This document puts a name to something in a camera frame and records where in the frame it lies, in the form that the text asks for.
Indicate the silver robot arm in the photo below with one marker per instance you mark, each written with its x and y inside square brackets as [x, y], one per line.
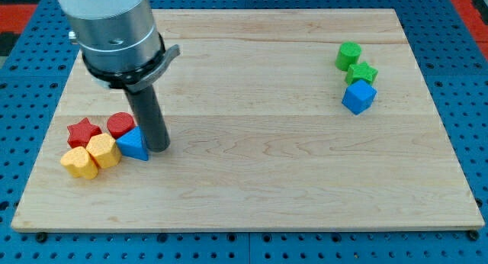
[120, 42]

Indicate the wooden board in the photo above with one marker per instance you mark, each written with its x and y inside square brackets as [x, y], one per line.
[260, 139]

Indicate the yellow heart block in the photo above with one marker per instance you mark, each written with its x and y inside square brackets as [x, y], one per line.
[79, 163]

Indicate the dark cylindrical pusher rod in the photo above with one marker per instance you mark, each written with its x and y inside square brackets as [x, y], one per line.
[146, 110]

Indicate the blue triangle block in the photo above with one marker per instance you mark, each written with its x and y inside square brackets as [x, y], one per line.
[133, 145]

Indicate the yellow hexagon block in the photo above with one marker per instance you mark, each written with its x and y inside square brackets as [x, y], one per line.
[104, 150]

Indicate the green star block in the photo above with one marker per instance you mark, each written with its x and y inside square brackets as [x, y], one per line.
[361, 71]

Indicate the blue cube block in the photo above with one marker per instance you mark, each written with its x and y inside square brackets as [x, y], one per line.
[359, 96]

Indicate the green cylinder block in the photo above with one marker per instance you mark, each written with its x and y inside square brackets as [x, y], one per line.
[349, 53]

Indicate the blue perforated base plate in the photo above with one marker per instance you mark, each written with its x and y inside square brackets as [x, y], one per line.
[454, 69]

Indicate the red cylinder block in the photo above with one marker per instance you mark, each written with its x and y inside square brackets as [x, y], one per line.
[119, 124]

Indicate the red star block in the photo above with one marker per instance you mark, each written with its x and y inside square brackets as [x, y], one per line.
[81, 133]

